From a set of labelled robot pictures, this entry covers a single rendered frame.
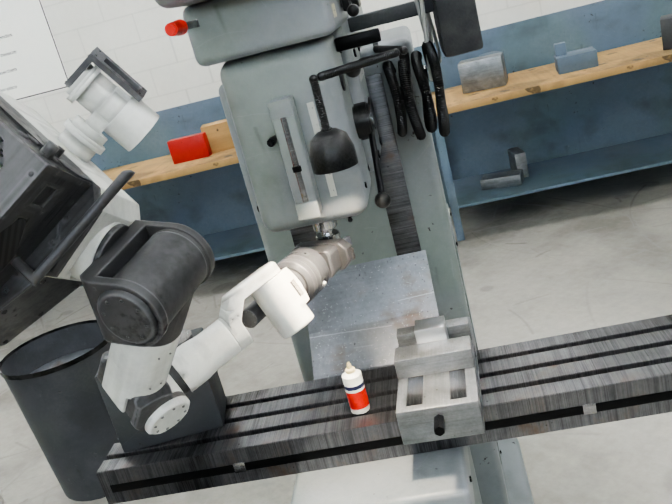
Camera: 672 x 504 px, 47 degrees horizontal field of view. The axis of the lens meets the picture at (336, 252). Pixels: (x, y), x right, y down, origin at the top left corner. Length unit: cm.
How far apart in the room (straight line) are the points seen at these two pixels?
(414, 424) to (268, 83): 65
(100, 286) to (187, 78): 494
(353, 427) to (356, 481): 10
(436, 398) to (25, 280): 75
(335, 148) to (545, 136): 467
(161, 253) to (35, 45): 528
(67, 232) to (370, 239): 102
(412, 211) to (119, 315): 103
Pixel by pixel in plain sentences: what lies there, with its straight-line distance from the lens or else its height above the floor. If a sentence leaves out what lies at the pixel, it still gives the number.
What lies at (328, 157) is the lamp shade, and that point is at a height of 147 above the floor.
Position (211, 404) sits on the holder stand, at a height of 96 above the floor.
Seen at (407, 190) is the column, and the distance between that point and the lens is 183.
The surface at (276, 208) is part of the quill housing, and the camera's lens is 139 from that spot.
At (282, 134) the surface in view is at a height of 149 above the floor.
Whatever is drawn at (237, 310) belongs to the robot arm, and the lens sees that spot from 126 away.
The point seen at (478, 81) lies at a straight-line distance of 514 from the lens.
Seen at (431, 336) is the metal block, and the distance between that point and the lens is 153.
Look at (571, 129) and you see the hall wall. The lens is 582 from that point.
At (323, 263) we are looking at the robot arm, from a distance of 137.
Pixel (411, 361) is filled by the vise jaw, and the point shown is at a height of 101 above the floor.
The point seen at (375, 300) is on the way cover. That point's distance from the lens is 188.
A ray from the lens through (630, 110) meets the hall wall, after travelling 589.
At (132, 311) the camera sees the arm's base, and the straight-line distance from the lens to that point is 95.
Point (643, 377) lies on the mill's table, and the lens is 154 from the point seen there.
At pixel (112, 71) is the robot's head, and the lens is 108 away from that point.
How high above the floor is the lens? 169
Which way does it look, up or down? 18 degrees down
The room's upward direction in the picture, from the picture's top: 15 degrees counter-clockwise
